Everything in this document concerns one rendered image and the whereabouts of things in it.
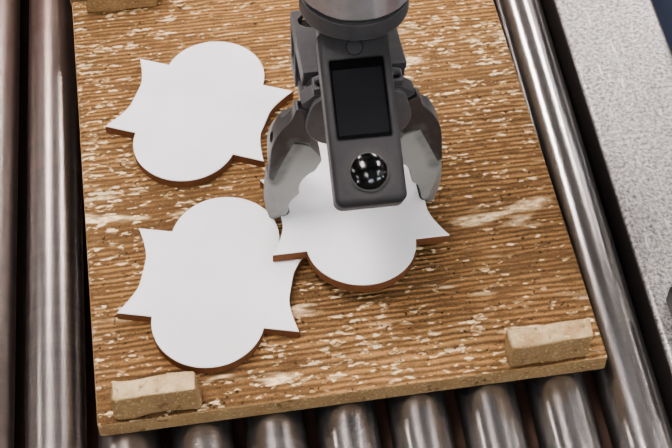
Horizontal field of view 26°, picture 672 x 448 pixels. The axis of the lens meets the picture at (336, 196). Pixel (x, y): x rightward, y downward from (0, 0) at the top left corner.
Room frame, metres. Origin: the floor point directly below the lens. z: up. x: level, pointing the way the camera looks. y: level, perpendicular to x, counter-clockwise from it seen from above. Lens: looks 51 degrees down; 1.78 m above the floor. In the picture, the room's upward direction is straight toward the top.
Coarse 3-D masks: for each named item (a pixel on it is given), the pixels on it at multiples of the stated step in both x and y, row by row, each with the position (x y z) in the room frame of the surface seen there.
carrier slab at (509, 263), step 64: (192, 0) 0.89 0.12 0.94; (256, 0) 0.89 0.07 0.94; (448, 0) 0.89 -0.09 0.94; (128, 64) 0.82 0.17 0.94; (448, 64) 0.82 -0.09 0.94; (512, 64) 0.82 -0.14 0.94; (448, 128) 0.75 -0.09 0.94; (512, 128) 0.75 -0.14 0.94; (128, 192) 0.68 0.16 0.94; (192, 192) 0.68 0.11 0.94; (256, 192) 0.68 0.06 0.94; (448, 192) 0.68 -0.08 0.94; (512, 192) 0.68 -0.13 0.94; (128, 256) 0.63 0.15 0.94; (448, 256) 0.63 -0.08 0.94; (512, 256) 0.63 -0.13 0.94; (128, 320) 0.57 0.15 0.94; (320, 320) 0.57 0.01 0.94; (384, 320) 0.57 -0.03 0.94; (448, 320) 0.57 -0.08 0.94; (512, 320) 0.57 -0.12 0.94; (256, 384) 0.52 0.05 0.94; (320, 384) 0.52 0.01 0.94; (384, 384) 0.52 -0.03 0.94; (448, 384) 0.52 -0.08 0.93
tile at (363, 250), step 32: (320, 192) 0.67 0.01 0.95; (416, 192) 0.67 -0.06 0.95; (288, 224) 0.64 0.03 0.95; (320, 224) 0.64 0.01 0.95; (352, 224) 0.64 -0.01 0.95; (384, 224) 0.64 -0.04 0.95; (416, 224) 0.64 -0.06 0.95; (288, 256) 0.61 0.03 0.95; (320, 256) 0.61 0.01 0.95; (352, 256) 0.61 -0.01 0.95; (384, 256) 0.61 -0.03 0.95; (352, 288) 0.59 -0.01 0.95
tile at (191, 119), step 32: (160, 64) 0.81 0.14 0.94; (192, 64) 0.81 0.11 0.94; (224, 64) 0.81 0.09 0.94; (256, 64) 0.81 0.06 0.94; (160, 96) 0.77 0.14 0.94; (192, 96) 0.77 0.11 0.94; (224, 96) 0.77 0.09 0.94; (256, 96) 0.77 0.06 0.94; (288, 96) 0.78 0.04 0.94; (128, 128) 0.74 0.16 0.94; (160, 128) 0.74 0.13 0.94; (192, 128) 0.74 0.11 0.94; (224, 128) 0.74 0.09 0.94; (256, 128) 0.74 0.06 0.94; (160, 160) 0.71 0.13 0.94; (192, 160) 0.71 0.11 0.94; (224, 160) 0.71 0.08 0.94; (256, 160) 0.71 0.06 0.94
